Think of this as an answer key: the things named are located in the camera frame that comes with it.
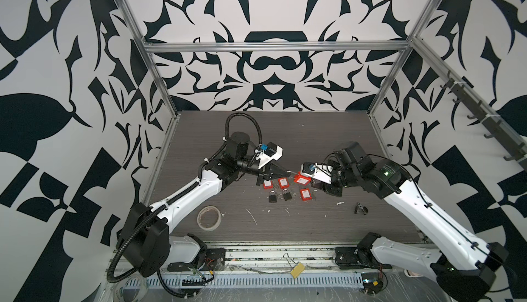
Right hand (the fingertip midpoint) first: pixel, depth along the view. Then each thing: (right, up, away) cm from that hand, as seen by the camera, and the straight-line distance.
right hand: (316, 174), depth 70 cm
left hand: (-9, +2, -3) cm, 9 cm away
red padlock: (-6, -1, -4) cm, 7 cm away
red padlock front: (0, -12, +18) cm, 22 cm away
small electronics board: (+19, -37, +1) cm, 42 cm away
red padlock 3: (-9, -8, +21) cm, 24 cm away
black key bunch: (+23, -17, +14) cm, 32 cm away
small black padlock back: (-14, -13, +19) cm, 27 cm away
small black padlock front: (-8, -12, +19) cm, 24 cm away
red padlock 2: (-16, -9, +21) cm, 28 cm away
